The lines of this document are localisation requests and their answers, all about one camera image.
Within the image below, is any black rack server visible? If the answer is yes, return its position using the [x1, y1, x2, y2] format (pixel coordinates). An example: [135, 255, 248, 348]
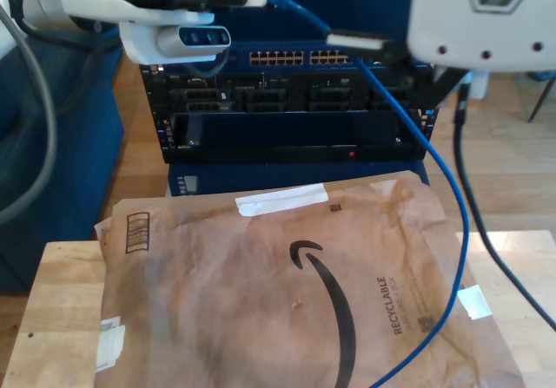
[162, 71, 435, 114]

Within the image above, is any chair with blue fabric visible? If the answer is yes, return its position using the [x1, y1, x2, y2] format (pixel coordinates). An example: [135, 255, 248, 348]
[525, 69, 556, 124]

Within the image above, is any black perforated rack upright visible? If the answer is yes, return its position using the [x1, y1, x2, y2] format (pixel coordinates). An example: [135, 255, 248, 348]
[138, 62, 173, 163]
[417, 70, 448, 160]

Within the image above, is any black rack shelf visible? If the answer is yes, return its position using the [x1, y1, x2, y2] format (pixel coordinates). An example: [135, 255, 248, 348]
[164, 109, 431, 166]

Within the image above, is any blue equipment case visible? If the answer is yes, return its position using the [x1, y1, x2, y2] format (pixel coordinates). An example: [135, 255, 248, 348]
[168, 160, 431, 197]

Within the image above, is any blue sofa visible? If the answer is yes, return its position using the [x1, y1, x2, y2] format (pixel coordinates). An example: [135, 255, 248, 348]
[0, 14, 126, 296]

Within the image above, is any white tape strip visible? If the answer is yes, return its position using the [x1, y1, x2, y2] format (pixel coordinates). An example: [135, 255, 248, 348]
[234, 182, 329, 218]

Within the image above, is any brown paper mailer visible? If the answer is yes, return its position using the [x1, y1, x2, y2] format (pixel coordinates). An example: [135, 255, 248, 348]
[94, 169, 525, 388]

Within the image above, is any white square sticker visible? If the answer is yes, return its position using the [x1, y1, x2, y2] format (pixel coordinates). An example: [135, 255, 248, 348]
[453, 283, 494, 321]

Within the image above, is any white shipping label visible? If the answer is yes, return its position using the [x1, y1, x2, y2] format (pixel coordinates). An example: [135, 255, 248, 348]
[96, 316, 127, 370]

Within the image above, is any blue network switch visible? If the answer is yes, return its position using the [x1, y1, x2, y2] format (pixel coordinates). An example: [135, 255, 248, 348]
[160, 0, 437, 75]

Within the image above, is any black camera cable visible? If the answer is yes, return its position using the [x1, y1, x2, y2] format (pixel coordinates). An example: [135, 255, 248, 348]
[452, 82, 556, 333]

